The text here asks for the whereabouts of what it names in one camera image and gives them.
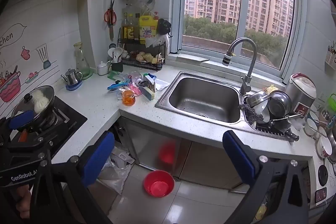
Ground dark scouring pad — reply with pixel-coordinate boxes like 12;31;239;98
238;103;264;122

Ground stainless steel sink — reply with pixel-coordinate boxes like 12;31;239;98
155;71;250;125

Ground steel cabinet door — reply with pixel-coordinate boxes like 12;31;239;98
119;116;193;180

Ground black gas stove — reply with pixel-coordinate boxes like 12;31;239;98
5;97;88;159

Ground person's left hand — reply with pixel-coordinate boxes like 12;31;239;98
15;184;33;218

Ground glass carafe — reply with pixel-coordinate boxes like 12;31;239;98
73;42;91;78

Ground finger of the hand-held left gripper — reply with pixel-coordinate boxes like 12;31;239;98
7;132;65;160
0;110;36;140

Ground blue plastic packet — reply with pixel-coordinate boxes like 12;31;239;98
107;82;132;91

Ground black-handled knife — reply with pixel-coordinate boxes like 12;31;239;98
273;124;300;142

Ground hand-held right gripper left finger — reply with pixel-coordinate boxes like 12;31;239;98
31;131;116;224

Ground steel bowl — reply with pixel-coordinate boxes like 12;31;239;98
245;91;271;109
268;90;292;119

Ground green packet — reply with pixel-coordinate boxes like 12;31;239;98
107;70;125;81

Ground cooking oil bottle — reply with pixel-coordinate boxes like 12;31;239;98
121;13;130;41
130;13;140;41

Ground glass pan lid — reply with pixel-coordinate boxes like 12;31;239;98
12;85;55;119

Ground beige cabinet door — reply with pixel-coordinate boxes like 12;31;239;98
181;139;263;190

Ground black plastic bag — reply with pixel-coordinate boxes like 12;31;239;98
157;18;172;38

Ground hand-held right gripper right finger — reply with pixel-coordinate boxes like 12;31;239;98
222;130;309;224

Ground blue saucer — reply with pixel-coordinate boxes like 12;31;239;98
65;80;83;90

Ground steel faucet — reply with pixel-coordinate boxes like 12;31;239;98
222;38;258;95

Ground wall-mounted utensil holder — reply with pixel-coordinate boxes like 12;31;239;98
324;42;336;72

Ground white-framed window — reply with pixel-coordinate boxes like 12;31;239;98
171;0;307;83

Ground yellow sponge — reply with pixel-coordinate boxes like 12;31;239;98
138;86;155;101

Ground black utensil holder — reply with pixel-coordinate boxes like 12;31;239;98
111;60;124;73

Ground steel ladle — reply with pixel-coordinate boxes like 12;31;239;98
268;113;305;125

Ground red-handled scissors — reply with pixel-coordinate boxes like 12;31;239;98
104;0;117;28

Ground small black-topped box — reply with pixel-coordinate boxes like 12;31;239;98
143;74;156;93

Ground steel pot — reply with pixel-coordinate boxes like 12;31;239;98
327;124;336;163

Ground white floral bowl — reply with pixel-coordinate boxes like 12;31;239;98
316;135;333;159

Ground small steel teapot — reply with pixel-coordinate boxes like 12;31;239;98
61;68;83;86

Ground white condiment jar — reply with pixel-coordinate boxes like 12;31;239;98
97;61;109;76

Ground white plastic bag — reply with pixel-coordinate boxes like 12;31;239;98
97;158;132;194

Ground black pan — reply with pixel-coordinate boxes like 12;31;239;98
16;98;57;132

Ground black round disc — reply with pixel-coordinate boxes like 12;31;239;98
318;164;329;186

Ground green plastic container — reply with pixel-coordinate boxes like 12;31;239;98
325;94;336;111

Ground red plastic basin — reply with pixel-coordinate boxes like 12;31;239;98
143;170;175;198

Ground silver rice cooker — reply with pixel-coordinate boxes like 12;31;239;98
285;72;317;115

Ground white plastic packaging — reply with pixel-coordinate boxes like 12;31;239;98
112;147;135;169

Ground orange plastic cup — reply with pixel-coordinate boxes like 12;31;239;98
121;90;136;107

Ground kitchen wall sticker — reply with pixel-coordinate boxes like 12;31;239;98
0;23;62;110

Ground black wire rack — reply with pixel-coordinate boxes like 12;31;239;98
118;27;170;72

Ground yellow cloth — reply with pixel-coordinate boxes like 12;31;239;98
262;84;280;94

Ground yellow detergent jug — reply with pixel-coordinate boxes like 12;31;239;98
139;11;159;45

